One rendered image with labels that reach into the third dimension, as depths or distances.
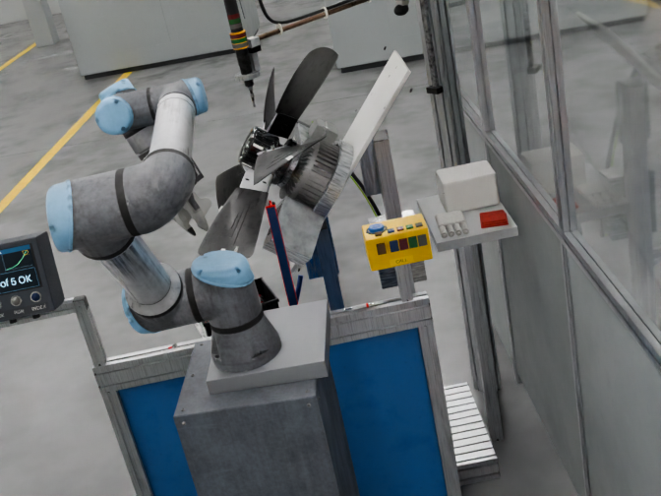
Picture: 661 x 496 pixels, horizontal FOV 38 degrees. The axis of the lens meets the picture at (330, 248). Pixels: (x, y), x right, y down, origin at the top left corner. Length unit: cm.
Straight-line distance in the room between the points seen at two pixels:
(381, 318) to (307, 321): 43
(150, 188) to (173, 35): 845
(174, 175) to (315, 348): 58
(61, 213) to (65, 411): 264
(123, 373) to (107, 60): 783
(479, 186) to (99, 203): 159
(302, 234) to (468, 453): 99
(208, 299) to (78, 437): 212
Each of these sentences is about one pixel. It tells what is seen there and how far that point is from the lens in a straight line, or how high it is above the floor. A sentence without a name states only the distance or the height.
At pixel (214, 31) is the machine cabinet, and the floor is 25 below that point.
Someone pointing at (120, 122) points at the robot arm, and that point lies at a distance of 194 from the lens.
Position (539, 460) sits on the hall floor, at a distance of 329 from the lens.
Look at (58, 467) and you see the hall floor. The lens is 387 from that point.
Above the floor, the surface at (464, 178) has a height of 97.
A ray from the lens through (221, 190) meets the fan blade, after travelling 304.
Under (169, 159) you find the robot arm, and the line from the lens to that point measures 163.
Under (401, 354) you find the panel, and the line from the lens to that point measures 259.
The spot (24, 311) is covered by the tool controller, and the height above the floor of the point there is 109.
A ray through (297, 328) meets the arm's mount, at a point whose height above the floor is 104.
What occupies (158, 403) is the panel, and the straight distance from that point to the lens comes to 264.
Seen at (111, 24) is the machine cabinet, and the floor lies 52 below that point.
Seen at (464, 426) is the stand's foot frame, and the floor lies 8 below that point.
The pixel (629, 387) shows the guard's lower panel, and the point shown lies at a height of 79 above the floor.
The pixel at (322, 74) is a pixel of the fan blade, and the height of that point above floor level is 137.
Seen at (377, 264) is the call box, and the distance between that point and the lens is 240.
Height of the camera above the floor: 205
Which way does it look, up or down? 24 degrees down
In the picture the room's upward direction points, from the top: 12 degrees counter-clockwise
